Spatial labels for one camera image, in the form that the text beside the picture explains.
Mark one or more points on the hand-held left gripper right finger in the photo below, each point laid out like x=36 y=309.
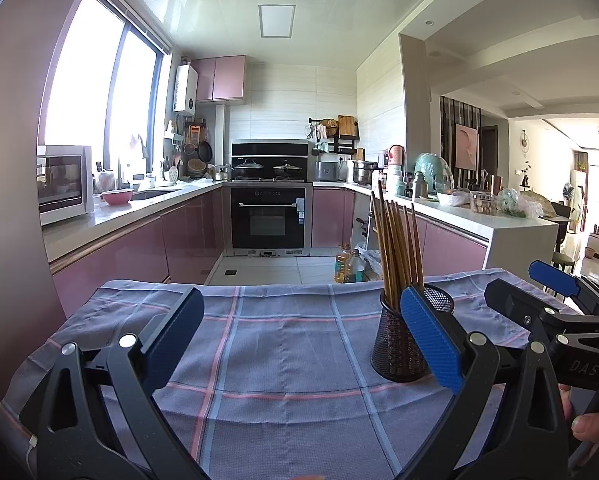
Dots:
x=429 y=335

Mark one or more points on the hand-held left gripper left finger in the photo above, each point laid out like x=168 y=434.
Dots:
x=177 y=330

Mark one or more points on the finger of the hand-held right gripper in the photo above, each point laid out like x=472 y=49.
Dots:
x=554 y=277
x=509 y=300

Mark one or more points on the black mesh utensil holder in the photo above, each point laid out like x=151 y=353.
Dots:
x=394 y=350

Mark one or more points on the bunch of wooden chopsticks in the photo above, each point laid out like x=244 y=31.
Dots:
x=392 y=250

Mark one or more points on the person's right hand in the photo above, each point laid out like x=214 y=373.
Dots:
x=594 y=427

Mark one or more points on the pink base cabinets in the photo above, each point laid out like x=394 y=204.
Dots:
x=449 y=250
x=139 y=250

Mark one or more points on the bag of green vegetables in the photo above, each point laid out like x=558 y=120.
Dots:
x=519 y=204

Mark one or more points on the standing fan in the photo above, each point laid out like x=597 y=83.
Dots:
x=569 y=194

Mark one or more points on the clear plastic bag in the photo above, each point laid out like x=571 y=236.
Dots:
x=372 y=262

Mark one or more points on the glass jar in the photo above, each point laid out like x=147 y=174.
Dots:
x=483 y=204

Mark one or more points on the yellow cooking oil bottle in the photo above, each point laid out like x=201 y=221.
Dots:
x=343 y=265

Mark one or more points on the blue plaid tablecloth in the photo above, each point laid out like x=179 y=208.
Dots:
x=289 y=350

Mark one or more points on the white bowl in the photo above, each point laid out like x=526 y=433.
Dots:
x=452 y=199

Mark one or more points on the black built-in oven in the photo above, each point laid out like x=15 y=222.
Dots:
x=269 y=220

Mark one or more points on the pink basin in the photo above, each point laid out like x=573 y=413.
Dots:
x=117 y=197

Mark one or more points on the steel thermos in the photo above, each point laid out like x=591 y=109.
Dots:
x=418 y=186

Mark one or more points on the mint green appliance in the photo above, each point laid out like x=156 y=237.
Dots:
x=432 y=172

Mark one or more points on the small steel kettle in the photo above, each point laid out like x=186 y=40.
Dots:
x=222 y=173

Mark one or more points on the large steel pot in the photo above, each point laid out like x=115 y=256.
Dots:
x=363 y=172

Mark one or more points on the black wok with glass lid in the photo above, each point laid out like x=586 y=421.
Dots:
x=248 y=167

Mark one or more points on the black hanging pan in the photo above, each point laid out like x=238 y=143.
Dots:
x=205 y=152

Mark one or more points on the pink kettle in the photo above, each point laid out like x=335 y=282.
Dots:
x=396 y=156

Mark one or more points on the white microwave oven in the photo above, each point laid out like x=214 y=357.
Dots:
x=62 y=185

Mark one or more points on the black pot with lid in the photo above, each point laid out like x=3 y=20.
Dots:
x=287 y=168

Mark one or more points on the black range hood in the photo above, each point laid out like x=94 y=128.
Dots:
x=269 y=149

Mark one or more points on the wooden cutting board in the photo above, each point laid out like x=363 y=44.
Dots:
x=346 y=125

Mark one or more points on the white water heater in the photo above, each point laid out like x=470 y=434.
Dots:
x=185 y=87

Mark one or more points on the kitchen window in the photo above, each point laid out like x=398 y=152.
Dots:
x=79 y=85

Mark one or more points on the square ceiling light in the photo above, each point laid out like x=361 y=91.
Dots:
x=277 y=20

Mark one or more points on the wall clock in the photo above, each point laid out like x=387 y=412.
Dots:
x=524 y=140

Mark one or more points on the pink wall picture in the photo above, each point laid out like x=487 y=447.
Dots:
x=467 y=146

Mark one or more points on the black wall rack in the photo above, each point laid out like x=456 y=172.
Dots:
x=334 y=145

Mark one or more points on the pink wall cabinet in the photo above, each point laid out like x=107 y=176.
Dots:
x=219 y=77

